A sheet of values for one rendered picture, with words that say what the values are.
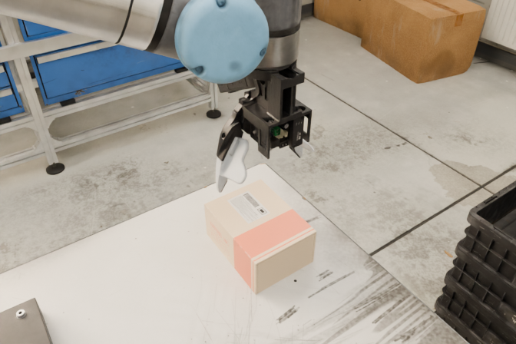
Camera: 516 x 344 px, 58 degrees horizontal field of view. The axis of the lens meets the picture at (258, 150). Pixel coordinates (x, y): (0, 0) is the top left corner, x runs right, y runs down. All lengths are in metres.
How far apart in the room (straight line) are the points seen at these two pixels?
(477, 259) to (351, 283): 0.47
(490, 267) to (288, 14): 0.84
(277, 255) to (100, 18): 0.48
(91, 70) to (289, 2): 1.65
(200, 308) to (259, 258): 0.13
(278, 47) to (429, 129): 2.03
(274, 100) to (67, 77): 1.60
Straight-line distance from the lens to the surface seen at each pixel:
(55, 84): 2.11
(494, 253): 1.17
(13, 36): 1.99
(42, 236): 1.99
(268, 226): 0.77
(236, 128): 0.63
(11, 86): 2.09
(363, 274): 0.82
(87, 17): 0.37
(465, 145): 2.48
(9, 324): 0.78
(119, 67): 2.16
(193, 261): 0.83
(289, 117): 0.59
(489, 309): 1.27
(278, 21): 0.54
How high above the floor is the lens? 1.33
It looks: 37 degrees down
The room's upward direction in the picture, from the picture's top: straight up
